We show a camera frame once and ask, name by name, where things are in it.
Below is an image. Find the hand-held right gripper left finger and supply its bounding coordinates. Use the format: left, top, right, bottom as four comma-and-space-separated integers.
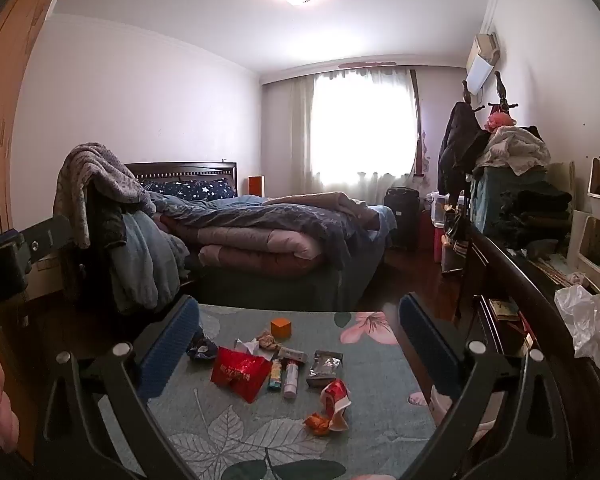
35, 294, 203, 480

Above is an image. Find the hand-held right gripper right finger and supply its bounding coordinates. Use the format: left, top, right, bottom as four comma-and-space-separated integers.
397, 292, 576, 480

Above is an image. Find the dark blue wrapper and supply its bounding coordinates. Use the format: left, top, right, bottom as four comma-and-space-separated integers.
186, 334, 219, 362

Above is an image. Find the white pink waste bin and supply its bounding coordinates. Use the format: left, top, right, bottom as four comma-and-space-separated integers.
427, 382, 506, 453

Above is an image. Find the red plastic bag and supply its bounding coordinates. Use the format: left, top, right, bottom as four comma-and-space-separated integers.
210, 347, 273, 404

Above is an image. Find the red white torn wrapper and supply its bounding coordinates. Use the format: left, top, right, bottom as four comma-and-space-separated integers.
320, 379, 352, 433

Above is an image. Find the silver foil packet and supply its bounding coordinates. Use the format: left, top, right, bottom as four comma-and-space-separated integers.
306, 350, 344, 389

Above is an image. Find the green white stick packet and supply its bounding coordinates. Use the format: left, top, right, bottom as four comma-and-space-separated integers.
267, 358, 284, 393

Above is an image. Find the white pink small bottle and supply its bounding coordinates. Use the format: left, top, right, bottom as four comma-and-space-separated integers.
282, 361, 301, 400

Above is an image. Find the orange wrapper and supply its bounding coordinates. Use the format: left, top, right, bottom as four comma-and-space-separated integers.
303, 412, 333, 434

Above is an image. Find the brown book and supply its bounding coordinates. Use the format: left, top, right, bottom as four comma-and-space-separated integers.
488, 298, 522, 322

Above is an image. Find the light blue robe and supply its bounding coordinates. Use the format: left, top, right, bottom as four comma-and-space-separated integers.
110, 209, 192, 315

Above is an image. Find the red storage box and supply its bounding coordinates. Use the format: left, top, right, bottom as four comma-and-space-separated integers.
419, 209, 438, 262

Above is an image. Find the dark wooden dresser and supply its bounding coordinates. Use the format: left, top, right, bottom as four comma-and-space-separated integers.
441, 222, 600, 480

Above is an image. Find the floral green tablecloth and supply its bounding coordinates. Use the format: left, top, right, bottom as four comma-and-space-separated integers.
100, 304, 481, 480

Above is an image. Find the black suitcase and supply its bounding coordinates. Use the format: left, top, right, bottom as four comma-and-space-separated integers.
382, 187, 421, 254

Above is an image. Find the pink comforter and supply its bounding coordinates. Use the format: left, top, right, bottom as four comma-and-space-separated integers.
196, 192, 383, 277

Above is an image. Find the grey knit blanket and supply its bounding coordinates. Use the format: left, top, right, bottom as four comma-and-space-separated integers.
53, 142, 157, 250

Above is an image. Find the bed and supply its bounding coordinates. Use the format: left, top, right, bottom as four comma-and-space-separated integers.
177, 192, 398, 313

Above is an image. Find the white lidded container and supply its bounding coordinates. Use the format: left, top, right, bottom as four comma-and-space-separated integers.
426, 191, 457, 227

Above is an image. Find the teal cloth cover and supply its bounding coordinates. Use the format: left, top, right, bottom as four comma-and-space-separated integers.
469, 164, 549, 247

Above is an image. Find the star print navy pillow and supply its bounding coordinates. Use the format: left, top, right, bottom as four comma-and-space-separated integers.
141, 177, 236, 202

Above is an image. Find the orange wooden wardrobe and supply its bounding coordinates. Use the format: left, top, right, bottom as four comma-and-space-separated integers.
0, 0, 73, 461

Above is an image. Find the blue grey quilt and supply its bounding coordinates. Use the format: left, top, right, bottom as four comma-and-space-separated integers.
152, 194, 397, 263

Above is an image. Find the white plastic bag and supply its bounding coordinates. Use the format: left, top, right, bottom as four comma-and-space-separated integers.
554, 284, 600, 384

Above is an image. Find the stack of dark folded clothes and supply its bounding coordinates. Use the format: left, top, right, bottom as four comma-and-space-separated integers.
498, 179, 574, 252

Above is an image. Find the dark wooden headboard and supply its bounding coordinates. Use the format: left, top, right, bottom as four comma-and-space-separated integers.
123, 161, 239, 197

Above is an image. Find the black coat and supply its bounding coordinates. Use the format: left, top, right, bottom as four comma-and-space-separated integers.
437, 101, 487, 197

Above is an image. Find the white crumpled garment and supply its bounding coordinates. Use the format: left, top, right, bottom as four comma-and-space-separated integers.
481, 124, 552, 177

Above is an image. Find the white sheer curtain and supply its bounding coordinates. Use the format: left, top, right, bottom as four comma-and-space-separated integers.
290, 66, 424, 197

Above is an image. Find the pink hat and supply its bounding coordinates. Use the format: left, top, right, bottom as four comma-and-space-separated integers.
486, 111, 517, 132

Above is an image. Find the dark wooden coat rack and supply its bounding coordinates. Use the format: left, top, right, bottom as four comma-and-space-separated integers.
461, 70, 520, 113

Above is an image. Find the white air conditioner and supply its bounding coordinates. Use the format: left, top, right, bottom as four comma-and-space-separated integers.
465, 32, 501, 96

